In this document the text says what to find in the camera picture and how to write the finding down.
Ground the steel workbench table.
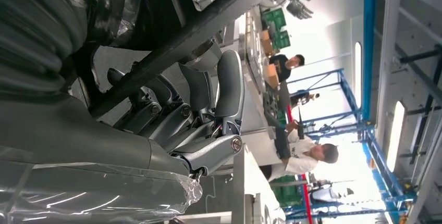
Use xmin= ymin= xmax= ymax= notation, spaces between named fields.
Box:
xmin=238 ymin=6 xmax=282 ymax=147

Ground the green plastic crate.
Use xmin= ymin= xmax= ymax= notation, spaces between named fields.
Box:
xmin=273 ymin=30 xmax=291 ymax=51
xmin=262 ymin=7 xmax=287 ymax=31
xmin=271 ymin=176 xmax=304 ymax=207

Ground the brown cardboard box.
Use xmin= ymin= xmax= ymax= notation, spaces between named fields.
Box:
xmin=260 ymin=30 xmax=274 ymax=57
xmin=265 ymin=64 xmax=280 ymax=90

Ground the person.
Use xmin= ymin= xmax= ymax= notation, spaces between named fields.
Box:
xmin=269 ymin=54 xmax=306 ymax=83
xmin=261 ymin=122 xmax=340 ymax=183
xmin=290 ymin=89 xmax=320 ymax=109

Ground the stamped metal panel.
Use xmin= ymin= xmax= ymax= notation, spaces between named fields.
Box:
xmin=245 ymin=8 xmax=268 ymax=92

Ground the blue steel racking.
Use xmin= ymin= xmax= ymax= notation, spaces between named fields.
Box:
xmin=283 ymin=0 xmax=419 ymax=224

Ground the white cabinet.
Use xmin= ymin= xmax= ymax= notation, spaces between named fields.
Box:
xmin=230 ymin=144 xmax=288 ymax=224

